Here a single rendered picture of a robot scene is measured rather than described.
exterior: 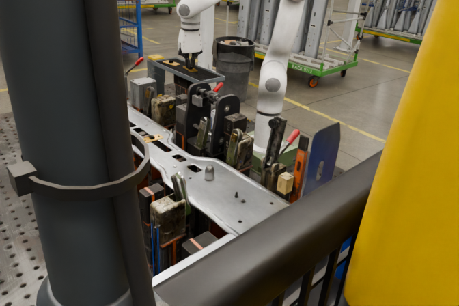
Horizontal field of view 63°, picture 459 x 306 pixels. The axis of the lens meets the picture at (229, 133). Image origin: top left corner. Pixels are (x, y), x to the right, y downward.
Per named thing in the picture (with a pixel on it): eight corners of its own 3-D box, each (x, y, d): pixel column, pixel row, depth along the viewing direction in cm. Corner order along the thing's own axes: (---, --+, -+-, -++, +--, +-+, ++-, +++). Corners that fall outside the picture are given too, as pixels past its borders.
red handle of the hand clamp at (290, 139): (262, 161, 118) (292, 126, 122) (264, 164, 119) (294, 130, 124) (272, 167, 115) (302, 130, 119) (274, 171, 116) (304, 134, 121)
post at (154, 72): (148, 137, 207) (145, 59, 188) (160, 134, 212) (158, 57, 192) (156, 142, 202) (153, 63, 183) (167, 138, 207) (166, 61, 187)
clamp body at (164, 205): (144, 293, 115) (138, 201, 99) (175, 274, 122) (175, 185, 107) (160, 313, 109) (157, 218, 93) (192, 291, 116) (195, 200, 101)
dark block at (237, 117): (218, 210, 153) (224, 116, 134) (231, 203, 157) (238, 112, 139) (227, 216, 150) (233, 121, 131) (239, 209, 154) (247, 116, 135)
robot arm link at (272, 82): (281, 106, 183) (287, 59, 171) (281, 123, 166) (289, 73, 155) (257, 104, 183) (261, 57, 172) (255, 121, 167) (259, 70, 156)
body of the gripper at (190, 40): (197, 24, 167) (196, 48, 172) (175, 25, 162) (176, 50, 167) (205, 27, 162) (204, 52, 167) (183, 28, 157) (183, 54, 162)
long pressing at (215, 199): (50, 93, 180) (50, 90, 179) (95, 85, 194) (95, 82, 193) (257, 257, 91) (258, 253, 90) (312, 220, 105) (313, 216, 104)
